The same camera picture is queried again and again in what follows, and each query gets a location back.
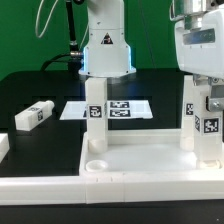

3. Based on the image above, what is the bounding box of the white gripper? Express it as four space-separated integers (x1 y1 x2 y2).
174 9 224 112

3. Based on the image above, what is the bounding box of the white desk tabletop tray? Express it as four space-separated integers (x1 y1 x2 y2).
79 129 224 175

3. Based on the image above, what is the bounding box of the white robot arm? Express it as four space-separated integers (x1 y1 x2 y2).
80 0 224 112

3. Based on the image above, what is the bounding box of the fiducial marker sheet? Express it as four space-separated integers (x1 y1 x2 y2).
60 100 153 120

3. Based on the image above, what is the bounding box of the white left fence piece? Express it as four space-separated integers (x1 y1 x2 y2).
0 133 9 163

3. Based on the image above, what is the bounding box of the black cable post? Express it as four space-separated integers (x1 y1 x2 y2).
65 0 81 73

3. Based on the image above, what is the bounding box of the black cable at base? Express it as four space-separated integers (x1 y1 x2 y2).
40 54 83 72

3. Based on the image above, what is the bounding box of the white cable loop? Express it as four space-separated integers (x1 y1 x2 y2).
35 0 61 39

